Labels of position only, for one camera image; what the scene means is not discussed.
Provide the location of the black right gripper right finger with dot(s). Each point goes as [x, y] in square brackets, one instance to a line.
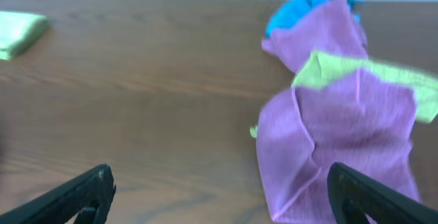
[355, 198]

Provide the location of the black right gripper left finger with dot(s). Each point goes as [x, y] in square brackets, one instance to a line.
[86, 198]

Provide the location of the upper purple cloth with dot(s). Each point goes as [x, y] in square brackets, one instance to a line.
[330, 28]

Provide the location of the light green cloth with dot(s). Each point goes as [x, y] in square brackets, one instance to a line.
[19, 31]

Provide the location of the lower purple cloth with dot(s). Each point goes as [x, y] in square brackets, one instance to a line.
[294, 169]

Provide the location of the purple cloth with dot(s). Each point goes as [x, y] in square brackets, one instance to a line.
[294, 169]
[330, 28]

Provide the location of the blue cloth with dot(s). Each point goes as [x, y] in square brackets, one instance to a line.
[301, 6]

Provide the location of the olive green cloth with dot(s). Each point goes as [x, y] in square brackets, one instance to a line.
[393, 76]

